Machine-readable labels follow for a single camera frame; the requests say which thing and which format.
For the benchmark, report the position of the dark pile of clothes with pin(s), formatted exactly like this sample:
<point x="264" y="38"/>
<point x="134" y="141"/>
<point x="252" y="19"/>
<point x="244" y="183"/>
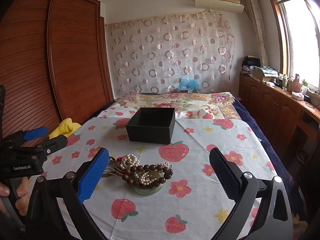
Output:
<point x="251" y="63"/>

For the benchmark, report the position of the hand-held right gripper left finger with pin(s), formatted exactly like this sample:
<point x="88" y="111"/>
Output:
<point x="92" y="177"/>

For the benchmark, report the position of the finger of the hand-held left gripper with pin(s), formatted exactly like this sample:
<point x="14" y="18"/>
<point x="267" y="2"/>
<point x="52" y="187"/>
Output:
<point x="53" y="143"/>
<point x="36" y="133"/>

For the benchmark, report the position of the floral blanket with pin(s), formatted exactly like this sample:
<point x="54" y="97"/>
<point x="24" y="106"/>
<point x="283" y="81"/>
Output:
<point x="162" y="101"/>

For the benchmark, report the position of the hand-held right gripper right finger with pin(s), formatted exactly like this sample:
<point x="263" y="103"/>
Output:
<point x="225" y="177"/>

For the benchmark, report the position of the blue fluffy bag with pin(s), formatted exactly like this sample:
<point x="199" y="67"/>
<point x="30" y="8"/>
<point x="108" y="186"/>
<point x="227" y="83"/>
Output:
<point x="188" y="83"/>

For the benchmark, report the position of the yellow cloth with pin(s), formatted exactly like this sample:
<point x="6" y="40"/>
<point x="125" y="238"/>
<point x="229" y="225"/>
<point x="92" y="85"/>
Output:
<point x="63" y="128"/>

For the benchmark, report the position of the person's left hand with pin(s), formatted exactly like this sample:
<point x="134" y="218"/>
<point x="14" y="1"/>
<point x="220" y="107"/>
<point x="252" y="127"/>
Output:
<point x="22" y="188"/>

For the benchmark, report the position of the black box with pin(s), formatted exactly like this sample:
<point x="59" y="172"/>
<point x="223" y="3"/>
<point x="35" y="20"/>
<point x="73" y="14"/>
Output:
<point x="150" y="132"/>

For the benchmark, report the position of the white tissue pack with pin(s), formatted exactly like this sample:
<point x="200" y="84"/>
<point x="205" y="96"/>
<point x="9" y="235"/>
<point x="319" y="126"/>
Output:
<point x="297" y="95"/>

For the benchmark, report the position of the pale green jade bangle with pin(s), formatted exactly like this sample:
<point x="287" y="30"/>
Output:
<point x="147" y="191"/>

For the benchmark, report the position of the dark blue bed sheet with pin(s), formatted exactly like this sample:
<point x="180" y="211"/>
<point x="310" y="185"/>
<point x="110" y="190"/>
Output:
<point x="260" y="135"/>

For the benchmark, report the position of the strawberry print cloth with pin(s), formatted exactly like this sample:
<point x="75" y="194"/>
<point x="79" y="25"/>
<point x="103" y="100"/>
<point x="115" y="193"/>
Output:
<point x="195" y="205"/>
<point x="117" y="110"/>

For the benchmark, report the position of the window with wooden frame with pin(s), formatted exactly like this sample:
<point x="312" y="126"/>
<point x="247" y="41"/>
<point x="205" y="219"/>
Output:
<point x="300" y="42"/>

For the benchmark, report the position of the brown wooden wardrobe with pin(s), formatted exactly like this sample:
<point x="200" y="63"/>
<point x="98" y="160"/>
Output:
<point x="50" y="55"/>

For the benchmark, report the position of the patterned window curtain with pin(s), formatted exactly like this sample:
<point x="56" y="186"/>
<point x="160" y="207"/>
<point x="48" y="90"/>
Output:
<point x="257" y="30"/>

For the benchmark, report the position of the circle pattern wall cloth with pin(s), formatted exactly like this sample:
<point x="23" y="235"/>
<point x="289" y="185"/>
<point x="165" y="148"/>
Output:
<point x="170" y="55"/>

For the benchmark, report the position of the wooden cabinet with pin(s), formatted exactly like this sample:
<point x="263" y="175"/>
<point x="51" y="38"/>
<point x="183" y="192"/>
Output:
<point x="275" y="112"/>

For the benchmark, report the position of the white air conditioner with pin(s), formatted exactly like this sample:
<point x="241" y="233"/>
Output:
<point x="220" y="2"/>

